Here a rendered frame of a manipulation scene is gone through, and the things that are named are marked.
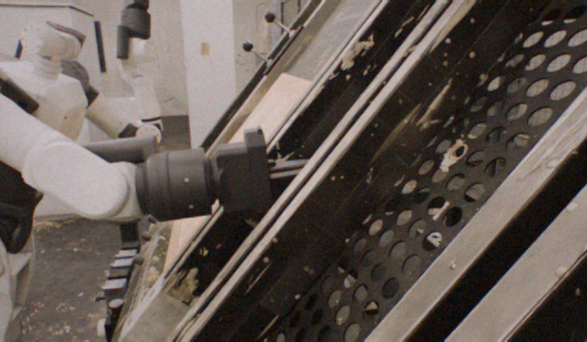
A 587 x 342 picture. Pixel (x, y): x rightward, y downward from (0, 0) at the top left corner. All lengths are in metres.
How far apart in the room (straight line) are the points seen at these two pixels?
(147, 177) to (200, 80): 4.60
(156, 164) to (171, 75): 8.99
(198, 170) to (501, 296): 0.37
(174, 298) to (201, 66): 4.49
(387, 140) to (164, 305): 0.47
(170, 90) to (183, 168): 9.02
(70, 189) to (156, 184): 0.09
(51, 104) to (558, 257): 0.98
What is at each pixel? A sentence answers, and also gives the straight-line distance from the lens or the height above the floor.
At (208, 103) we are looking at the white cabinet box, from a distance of 5.11.
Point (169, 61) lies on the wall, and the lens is 9.47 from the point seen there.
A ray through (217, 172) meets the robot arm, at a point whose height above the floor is 1.25.
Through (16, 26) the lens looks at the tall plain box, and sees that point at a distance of 3.79.
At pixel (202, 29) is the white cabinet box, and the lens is 5.08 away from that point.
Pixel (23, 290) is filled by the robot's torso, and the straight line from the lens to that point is 1.43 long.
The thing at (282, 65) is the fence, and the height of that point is 1.35.
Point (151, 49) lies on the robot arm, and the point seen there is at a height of 1.40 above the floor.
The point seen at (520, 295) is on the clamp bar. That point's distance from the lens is 0.19.
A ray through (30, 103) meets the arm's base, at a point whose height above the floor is 1.30.
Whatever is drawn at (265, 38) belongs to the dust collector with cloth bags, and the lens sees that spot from 7.19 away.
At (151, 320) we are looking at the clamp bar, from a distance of 0.74.
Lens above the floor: 1.39
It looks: 18 degrees down
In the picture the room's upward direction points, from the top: straight up
